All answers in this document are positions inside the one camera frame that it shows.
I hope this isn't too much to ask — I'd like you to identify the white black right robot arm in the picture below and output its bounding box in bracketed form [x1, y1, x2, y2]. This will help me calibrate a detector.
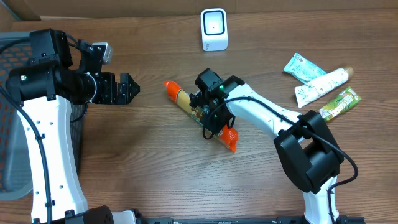
[190, 68, 344, 223]

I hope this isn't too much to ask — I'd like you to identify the white tube gold cap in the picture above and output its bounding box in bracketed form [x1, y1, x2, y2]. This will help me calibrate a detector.
[295, 66, 355, 108]

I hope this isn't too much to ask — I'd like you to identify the green snack packet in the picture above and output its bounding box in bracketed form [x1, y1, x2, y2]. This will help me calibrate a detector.
[318, 86, 361, 122]

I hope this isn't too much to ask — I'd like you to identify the white barcode scanner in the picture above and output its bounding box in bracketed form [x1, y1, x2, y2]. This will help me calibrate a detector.
[200, 8, 228, 52]

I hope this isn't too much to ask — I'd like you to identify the brown cardboard backdrop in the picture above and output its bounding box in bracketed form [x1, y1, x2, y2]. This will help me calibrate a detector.
[2, 0, 397, 21]

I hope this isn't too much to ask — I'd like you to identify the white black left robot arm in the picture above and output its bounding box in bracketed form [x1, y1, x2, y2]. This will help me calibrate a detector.
[1, 29, 140, 224]

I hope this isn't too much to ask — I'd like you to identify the teal wet wipes packet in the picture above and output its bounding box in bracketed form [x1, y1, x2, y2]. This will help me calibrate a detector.
[284, 52, 326, 84]

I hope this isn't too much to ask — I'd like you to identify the red spaghetti packet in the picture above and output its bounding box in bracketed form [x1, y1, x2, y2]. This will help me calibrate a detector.
[164, 80, 239, 152]

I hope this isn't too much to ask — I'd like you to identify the grey plastic shopping basket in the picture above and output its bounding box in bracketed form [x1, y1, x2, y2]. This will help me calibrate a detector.
[1, 32, 86, 201]

